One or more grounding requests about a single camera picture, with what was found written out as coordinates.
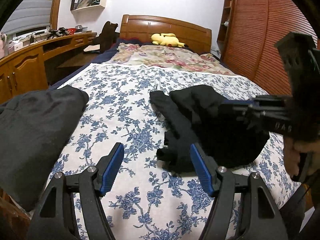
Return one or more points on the blue floral bed sheet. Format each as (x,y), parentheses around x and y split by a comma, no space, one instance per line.
(130,100)

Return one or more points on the dark grey garment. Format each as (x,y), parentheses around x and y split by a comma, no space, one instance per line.
(37,130)

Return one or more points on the red basket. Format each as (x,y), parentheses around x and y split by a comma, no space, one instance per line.
(71,31)

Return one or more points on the open wooden shelf unit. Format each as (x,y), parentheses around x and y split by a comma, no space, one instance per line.
(226,17)

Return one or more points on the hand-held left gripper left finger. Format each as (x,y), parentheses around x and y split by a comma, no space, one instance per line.
(112,170)

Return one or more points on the wooden louvered wardrobe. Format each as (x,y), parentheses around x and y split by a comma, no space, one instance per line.
(252,30)

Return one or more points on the brown desk chair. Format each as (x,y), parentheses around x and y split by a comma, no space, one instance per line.
(107,35)

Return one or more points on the person's right hand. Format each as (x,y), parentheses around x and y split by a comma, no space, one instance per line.
(292,155)

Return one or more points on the pink floral blanket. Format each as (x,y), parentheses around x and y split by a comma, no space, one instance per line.
(160,57)

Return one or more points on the pink bottle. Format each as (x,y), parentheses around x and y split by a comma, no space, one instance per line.
(2,47)

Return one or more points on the wooden window frame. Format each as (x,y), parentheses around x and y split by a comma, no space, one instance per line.
(55,5)

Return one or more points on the black coat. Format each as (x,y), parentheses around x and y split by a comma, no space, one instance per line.
(225,140)

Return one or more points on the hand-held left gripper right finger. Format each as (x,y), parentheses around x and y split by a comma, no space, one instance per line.
(202,172)

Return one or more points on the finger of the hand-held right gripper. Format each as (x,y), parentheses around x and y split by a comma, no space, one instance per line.
(260,117)
(245,102)

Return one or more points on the grey window blind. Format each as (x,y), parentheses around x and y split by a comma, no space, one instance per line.
(30,12)

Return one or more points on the black gadget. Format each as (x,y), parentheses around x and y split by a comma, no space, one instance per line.
(56,33)

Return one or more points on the wooden desk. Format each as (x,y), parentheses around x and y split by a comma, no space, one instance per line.
(25,62)

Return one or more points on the wooden headboard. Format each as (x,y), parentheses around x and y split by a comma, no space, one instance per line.
(140,27)

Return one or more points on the yellow plush toy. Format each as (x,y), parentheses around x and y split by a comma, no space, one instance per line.
(162,38)

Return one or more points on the white box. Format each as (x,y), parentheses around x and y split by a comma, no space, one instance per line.
(16,47)

